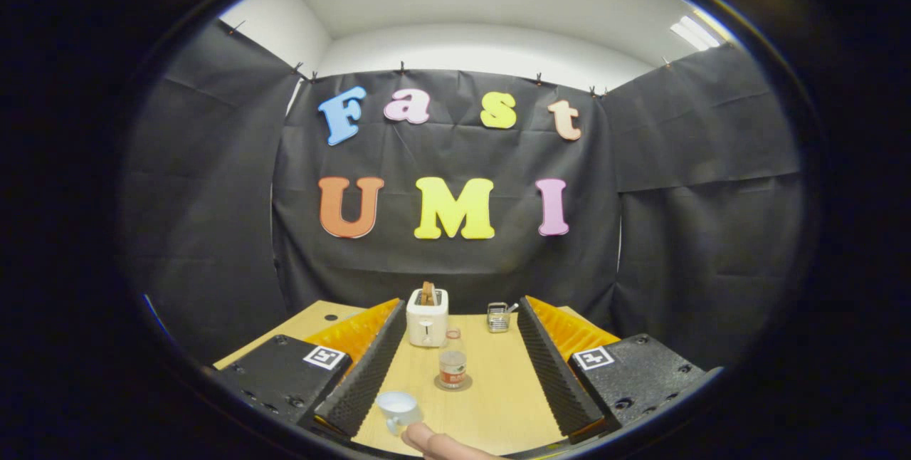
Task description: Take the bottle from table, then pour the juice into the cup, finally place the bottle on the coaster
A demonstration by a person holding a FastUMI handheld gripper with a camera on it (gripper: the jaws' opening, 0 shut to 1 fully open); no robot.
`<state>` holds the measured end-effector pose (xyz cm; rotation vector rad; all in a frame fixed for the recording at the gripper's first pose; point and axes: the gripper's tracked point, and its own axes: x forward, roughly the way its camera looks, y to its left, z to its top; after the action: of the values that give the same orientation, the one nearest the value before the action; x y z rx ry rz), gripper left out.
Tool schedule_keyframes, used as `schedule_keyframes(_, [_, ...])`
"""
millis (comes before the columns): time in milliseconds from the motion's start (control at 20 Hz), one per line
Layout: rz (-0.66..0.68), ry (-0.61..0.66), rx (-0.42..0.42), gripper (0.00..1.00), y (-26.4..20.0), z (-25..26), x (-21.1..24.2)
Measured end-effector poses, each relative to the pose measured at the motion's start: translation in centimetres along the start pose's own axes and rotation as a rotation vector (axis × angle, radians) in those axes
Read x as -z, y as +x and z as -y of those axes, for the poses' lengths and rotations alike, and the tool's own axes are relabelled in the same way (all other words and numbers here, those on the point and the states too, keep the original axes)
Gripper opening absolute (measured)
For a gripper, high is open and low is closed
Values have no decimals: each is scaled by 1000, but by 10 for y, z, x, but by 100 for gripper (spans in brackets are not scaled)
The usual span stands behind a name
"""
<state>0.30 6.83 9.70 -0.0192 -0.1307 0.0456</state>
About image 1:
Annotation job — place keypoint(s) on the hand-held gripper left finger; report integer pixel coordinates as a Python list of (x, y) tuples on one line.
[(370, 367)]

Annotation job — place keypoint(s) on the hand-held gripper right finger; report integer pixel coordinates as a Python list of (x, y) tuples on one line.
[(555, 367)]

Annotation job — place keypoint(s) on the light blue cup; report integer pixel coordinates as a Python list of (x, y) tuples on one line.
[(397, 406)]

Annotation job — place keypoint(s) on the clear plastic juice bottle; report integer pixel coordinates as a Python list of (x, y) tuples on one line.
[(453, 369)]

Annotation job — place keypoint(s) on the round brown coaster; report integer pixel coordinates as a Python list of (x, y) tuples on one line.
[(467, 383)]

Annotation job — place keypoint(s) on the wooden table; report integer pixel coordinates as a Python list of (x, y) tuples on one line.
[(498, 403)]

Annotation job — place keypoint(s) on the white toaster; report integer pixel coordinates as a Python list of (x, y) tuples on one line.
[(427, 325)]

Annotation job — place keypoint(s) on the brown bread slice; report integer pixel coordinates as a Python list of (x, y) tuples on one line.
[(427, 293)]

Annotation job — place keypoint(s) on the black backdrop cloth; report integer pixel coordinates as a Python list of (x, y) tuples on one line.
[(455, 268)]

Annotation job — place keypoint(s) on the small ceiling light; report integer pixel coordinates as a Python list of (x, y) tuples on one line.
[(694, 33)]

